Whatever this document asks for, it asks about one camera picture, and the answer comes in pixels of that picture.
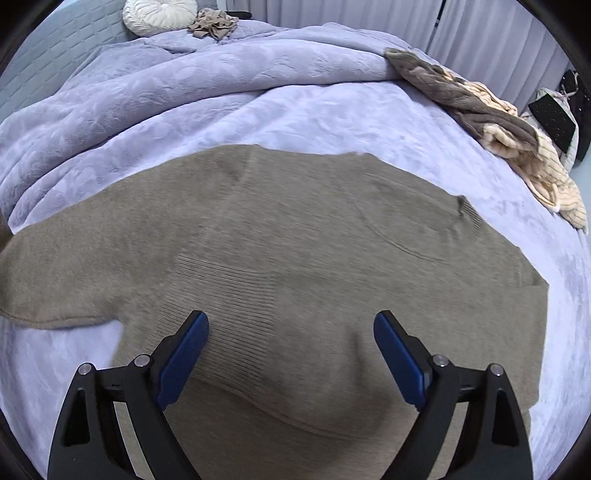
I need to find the lavender fleece blanket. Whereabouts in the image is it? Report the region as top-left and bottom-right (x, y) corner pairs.
(0, 22), (591, 480)

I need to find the crumpled tan cloth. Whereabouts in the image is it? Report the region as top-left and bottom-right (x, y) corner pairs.
(187, 9), (239, 42)

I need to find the black bag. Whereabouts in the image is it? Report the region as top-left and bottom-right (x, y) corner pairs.
(560, 69), (591, 161)

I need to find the cream striped plush garment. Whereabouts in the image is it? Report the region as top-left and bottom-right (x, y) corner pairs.
(443, 65), (588, 230)

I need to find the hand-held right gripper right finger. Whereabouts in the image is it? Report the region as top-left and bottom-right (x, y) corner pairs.
(373, 311), (534, 480)

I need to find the olive knit sweater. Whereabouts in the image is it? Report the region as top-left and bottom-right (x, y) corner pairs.
(0, 144), (549, 480)

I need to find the grey quilted headboard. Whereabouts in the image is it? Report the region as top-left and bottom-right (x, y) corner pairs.
(0, 0), (139, 124)

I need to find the white pleated curtain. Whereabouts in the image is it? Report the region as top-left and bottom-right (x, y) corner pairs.
(259, 0), (575, 114)

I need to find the grey plush garment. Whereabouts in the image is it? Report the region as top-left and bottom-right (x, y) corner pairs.
(385, 47), (539, 160)

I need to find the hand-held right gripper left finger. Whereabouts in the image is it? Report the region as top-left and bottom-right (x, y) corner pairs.
(47, 311), (210, 480)

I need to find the round cream pleated cushion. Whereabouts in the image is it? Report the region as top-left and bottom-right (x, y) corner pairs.
(122, 0), (198, 38)

